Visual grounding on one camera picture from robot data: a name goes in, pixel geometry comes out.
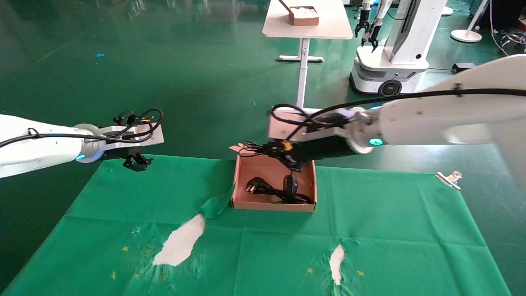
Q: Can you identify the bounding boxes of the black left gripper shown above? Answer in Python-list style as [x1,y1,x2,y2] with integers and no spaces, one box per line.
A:
[101,110,155,172]

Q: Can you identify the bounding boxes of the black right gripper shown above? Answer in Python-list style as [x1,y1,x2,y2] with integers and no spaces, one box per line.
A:
[262,136,361,173]

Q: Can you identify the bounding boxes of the black computer mouse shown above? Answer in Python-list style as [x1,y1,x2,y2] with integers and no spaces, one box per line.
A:
[284,174,299,199]

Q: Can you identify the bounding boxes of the thin black USB cable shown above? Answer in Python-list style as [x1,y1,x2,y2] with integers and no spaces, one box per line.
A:
[238,141,274,157]

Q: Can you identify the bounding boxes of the thick black power cable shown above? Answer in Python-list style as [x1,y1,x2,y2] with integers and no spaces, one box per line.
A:
[245,177,314,205]

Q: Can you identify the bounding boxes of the open brown cardboard box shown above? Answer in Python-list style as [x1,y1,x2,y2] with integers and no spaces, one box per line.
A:
[229,143,323,213]

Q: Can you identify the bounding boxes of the small brown cardboard box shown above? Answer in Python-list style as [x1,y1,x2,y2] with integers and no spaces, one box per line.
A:
[278,0,321,27]

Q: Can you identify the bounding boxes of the green tablecloth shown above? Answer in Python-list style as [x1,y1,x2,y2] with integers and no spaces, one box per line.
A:
[2,153,512,296]

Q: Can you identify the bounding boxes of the white wheeled robot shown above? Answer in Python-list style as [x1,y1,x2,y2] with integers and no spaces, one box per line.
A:
[349,0,449,97]

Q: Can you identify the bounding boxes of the white packing foam pieces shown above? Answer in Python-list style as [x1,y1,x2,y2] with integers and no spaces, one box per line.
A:
[292,6,319,18]

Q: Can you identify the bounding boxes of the metal table clip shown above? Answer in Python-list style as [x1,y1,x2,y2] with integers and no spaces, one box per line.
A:
[436,171,463,191]

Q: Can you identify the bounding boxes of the white floor stand base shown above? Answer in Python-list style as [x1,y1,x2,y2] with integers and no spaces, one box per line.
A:
[450,0,492,44]

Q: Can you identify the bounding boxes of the black cabinet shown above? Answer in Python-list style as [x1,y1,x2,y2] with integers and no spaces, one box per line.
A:
[468,0,526,30]

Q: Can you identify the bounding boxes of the white pedestal table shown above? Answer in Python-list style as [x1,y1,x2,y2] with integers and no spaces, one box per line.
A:
[262,0,354,118]

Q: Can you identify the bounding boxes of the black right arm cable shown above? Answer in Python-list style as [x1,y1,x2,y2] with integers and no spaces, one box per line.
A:
[271,88,526,141]

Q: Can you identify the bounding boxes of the tangled cable bundle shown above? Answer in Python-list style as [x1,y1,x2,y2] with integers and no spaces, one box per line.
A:
[490,0,526,56]

